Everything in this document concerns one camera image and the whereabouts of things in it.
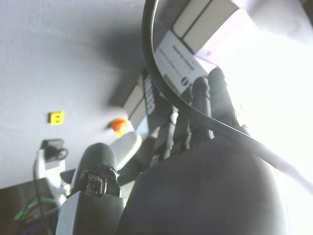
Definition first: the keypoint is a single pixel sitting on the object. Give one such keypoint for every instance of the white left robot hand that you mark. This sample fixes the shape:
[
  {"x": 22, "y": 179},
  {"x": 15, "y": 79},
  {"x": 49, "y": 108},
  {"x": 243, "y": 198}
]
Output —
[{"x": 200, "y": 191}]

